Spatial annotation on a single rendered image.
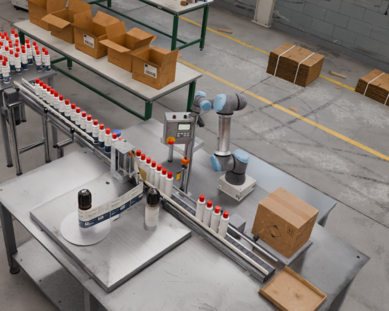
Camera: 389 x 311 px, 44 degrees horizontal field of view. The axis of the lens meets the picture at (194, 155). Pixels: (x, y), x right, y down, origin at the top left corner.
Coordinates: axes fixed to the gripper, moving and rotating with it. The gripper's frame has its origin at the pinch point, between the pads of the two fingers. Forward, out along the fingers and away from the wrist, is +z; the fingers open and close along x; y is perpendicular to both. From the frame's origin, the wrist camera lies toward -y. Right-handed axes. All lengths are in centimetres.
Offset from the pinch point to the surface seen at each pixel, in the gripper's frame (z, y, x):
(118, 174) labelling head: 25, 2, 66
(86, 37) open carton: -14, 193, -45
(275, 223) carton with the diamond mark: 6, -105, 36
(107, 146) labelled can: 20, 32, 53
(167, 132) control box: -22, -27, 65
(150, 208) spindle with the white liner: 18, -47, 85
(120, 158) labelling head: 12, 3, 67
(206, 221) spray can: 22, -69, 54
